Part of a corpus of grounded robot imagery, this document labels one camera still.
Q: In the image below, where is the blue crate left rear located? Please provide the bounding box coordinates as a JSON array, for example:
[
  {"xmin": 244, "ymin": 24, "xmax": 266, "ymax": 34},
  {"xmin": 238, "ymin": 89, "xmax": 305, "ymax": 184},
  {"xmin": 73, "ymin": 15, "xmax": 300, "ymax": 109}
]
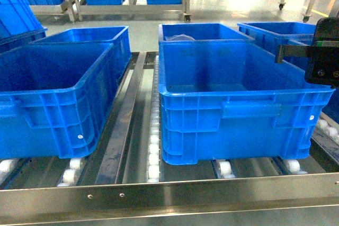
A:
[{"xmin": 33, "ymin": 26, "xmax": 132, "ymax": 80}]

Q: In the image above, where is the blue crate right rear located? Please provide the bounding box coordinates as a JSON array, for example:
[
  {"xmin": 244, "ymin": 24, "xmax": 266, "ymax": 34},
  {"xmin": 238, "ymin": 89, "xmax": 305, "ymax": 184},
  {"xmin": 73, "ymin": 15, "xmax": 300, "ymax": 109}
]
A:
[{"xmin": 237, "ymin": 22, "xmax": 316, "ymax": 54}]

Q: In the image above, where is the blue crate middle rear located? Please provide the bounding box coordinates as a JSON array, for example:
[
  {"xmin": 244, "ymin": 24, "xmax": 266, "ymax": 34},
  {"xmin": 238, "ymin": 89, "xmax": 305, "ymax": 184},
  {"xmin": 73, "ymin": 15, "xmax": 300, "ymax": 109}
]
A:
[{"xmin": 158, "ymin": 23, "xmax": 254, "ymax": 43}]

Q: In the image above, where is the blue crate middle front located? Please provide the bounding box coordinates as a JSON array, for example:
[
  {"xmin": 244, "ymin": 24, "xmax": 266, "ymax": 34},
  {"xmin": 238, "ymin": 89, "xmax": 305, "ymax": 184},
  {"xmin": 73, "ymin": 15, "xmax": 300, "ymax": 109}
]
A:
[{"xmin": 158, "ymin": 41, "xmax": 334, "ymax": 165}]

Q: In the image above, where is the blue crate far left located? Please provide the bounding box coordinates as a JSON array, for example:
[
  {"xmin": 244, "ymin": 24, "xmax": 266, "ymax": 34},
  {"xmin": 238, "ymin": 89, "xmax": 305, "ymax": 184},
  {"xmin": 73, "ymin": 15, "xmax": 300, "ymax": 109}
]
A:
[{"xmin": 0, "ymin": 28, "xmax": 48, "ymax": 53}]

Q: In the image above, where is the blue crate left front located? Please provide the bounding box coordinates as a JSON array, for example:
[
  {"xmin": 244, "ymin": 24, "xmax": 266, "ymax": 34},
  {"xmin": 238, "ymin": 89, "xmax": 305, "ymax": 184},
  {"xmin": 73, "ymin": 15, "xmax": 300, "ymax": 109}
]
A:
[{"xmin": 1, "ymin": 43, "xmax": 118, "ymax": 159}]

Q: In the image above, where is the clear plastic bag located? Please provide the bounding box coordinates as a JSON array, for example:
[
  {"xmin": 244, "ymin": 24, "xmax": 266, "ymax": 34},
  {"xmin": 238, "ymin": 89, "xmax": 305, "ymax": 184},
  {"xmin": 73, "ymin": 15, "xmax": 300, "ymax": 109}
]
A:
[{"xmin": 165, "ymin": 34, "xmax": 195, "ymax": 41}]

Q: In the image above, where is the metal shelf rack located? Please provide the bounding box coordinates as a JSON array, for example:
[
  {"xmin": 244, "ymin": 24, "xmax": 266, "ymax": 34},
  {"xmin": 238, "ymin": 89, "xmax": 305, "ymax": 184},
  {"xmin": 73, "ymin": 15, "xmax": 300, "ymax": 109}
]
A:
[{"xmin": 1, "ymin": 52, "xmax": 338, "ymax": 225}]

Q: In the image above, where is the tilted blue crate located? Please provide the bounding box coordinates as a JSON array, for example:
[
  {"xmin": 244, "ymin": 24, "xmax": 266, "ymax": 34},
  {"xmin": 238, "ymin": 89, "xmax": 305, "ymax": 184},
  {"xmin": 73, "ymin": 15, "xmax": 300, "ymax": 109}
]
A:
[{"xmin": 1, "ymin": 0, "xmax": 43, "ymax": 39}]

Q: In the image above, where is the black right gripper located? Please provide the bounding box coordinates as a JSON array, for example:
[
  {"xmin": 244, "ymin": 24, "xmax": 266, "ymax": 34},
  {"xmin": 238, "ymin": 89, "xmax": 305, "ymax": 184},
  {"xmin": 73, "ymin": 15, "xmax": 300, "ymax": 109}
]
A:
[{"xmin": 274, "ymin": 17, "xmax": 338, "ymax": 88}]

